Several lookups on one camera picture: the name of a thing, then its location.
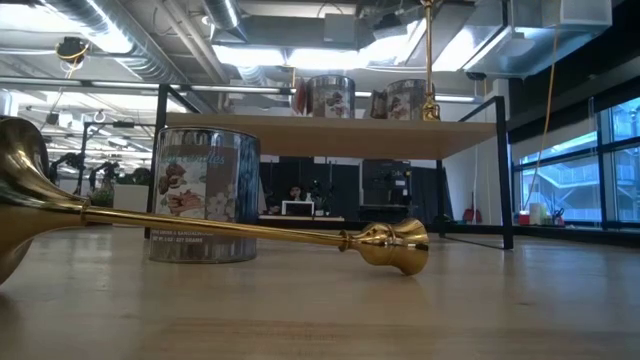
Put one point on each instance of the orange book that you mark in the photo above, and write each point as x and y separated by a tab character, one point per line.
300	97

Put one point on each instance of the brass candlestick holder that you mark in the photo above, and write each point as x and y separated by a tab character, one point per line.
30	200
430	110

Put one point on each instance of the black background robot arm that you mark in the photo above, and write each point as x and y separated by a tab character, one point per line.
70	161
102	172

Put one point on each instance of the person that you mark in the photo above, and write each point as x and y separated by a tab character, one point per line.
296	192

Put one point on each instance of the white box monitor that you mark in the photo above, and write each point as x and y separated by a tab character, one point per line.
297	208

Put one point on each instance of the wooden shelf with black legs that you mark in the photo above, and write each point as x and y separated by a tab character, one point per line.
325	135

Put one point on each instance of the black partition panel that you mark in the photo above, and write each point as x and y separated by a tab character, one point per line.
272	180

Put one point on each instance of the black background machine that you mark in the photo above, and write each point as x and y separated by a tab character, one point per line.
385	190

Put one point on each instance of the grey ceiling box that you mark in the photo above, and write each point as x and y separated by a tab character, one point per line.
340	27

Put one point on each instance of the red floor object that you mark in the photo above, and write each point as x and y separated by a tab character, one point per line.
471	216

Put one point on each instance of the small plant in white pot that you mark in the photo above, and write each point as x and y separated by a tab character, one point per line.
131	205

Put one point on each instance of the small red box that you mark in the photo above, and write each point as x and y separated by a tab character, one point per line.
523	219

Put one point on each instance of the white bottle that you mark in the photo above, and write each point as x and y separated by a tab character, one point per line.
537	215

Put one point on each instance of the dark framed window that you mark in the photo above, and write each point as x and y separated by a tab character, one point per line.
560	185

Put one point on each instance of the black round ceiling device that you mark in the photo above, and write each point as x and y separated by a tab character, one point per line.
72	49

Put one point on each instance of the silver spiral ceiling duct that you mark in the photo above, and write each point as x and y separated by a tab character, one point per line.
150	70
222	12

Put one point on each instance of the silver rectangular ceiling duct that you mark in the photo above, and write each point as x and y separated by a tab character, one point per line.
450	35
530	50

